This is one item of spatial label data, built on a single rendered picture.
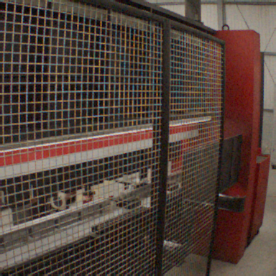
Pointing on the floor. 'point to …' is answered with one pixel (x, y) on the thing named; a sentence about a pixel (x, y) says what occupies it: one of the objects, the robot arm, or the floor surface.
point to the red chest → (262, 167)
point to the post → (161, 145)
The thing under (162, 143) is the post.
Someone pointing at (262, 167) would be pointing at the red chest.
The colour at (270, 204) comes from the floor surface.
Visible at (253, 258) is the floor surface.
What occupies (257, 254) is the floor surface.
